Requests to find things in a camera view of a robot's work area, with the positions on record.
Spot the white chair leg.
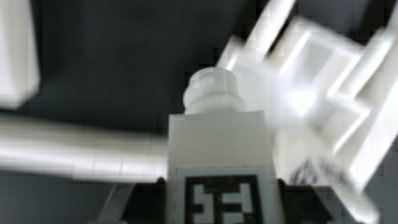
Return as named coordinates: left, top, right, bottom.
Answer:
left=165, top=67, right=284, bottom=224

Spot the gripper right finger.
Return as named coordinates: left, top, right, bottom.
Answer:
left=277, top=179, right=362, bottom=224

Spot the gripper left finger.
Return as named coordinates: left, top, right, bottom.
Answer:
left=94, top=178, right=167, bottom=224

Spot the white bar part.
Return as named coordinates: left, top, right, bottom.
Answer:
left=0, top=0, right=41, bottom=109

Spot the white front fence wall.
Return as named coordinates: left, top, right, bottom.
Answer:
left=0, top=115, right=167, bottom=183

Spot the white chair back part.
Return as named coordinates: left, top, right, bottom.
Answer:
left=218, top=0, right=398, bottom=224

